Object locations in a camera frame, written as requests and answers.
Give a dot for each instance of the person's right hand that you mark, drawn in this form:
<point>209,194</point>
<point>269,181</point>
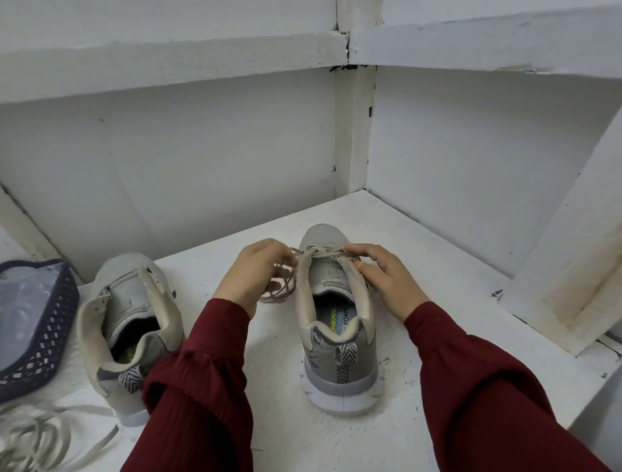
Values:
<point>394,282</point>

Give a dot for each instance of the person's left forearm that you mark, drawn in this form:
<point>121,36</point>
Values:
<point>194,399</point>

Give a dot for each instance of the grey mesh shoe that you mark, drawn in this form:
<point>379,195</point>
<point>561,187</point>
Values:
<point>131,340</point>
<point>335,374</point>

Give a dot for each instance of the person's left hand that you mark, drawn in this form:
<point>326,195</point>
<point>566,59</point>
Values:
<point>251,277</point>

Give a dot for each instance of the clear plastic bag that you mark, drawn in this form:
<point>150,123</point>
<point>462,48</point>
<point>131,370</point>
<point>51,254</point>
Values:
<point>24,316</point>

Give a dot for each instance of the dark plastic lattice basket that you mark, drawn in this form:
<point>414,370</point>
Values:
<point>44,360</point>

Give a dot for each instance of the person's right forearm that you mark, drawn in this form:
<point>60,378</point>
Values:
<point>496,399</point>

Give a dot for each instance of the grey shoelace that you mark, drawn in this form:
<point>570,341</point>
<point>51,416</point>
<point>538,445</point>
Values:
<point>39,433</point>
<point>282,284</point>

